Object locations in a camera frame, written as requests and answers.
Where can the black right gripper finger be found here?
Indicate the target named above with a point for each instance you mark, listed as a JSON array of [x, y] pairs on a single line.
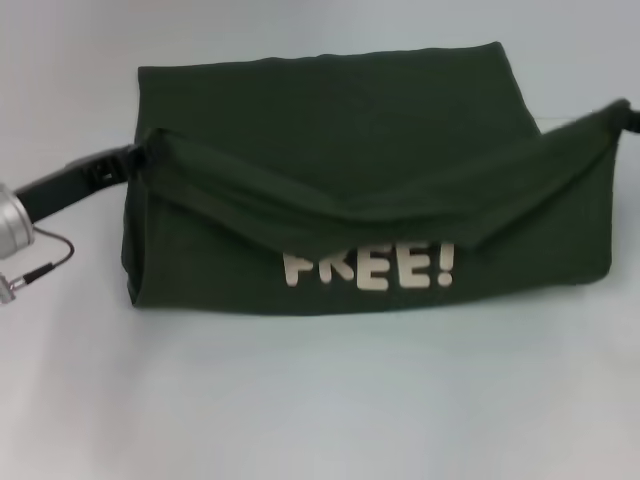
[[632, 120]]

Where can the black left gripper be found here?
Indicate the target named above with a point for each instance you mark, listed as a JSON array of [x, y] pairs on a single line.
[[65, 185]]

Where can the dark green shirt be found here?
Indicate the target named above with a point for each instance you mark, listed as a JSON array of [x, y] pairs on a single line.
[[350, 125]]

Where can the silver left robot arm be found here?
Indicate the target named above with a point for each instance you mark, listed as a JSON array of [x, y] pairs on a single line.
[[12, 222]]

